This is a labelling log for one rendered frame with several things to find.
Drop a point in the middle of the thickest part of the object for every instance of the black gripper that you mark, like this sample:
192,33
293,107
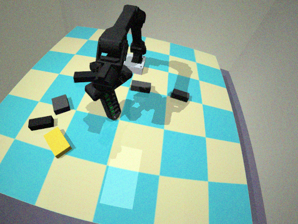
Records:
124,76

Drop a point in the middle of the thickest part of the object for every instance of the yellow rectangular block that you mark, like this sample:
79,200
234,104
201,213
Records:
57,142

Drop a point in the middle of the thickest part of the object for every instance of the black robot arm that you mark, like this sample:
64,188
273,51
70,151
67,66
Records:
114,43

